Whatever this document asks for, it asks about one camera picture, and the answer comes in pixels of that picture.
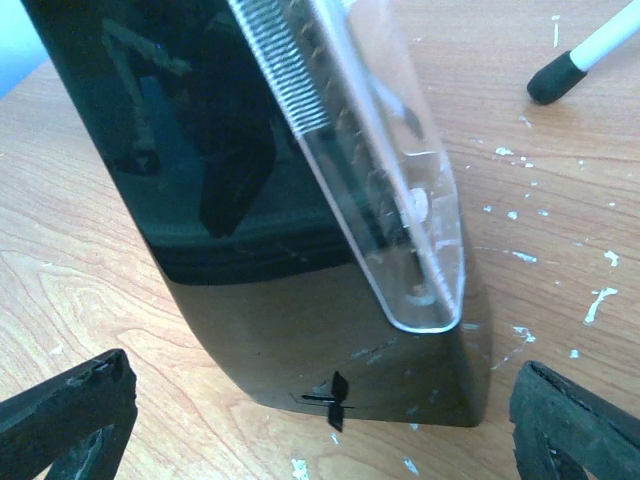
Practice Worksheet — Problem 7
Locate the white tripod music stand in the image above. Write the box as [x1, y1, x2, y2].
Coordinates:
[526, 1, 639, 105]

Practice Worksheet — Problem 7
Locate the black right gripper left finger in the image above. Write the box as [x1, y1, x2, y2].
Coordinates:
[1, 349, 138, 479]

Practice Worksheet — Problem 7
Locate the black metronome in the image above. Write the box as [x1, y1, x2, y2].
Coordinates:
[24, 1, 492, 429]

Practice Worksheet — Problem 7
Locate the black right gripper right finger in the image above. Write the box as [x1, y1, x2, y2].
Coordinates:
[509, 361, 639, 479]

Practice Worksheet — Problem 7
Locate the clear metronome cover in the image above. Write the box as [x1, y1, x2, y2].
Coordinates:
[230, 1, 466, 334]

